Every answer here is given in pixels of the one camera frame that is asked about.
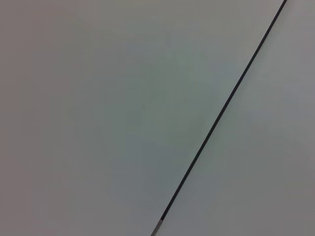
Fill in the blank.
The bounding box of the thin black wall strip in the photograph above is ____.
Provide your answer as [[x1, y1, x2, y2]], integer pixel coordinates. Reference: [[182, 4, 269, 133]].
[[150, 0, 288, 236]]

